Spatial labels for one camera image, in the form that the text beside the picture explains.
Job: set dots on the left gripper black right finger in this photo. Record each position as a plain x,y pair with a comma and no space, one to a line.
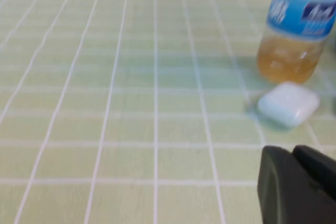
317,166

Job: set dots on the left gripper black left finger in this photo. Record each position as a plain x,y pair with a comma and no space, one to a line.
283,195

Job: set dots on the white earbud case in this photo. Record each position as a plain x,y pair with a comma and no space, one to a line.
286,106

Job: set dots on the green checkered tablecloth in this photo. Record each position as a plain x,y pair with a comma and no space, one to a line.
105,129

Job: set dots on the blue-label bottle with yellow liquid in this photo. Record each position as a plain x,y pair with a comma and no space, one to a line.
288,58

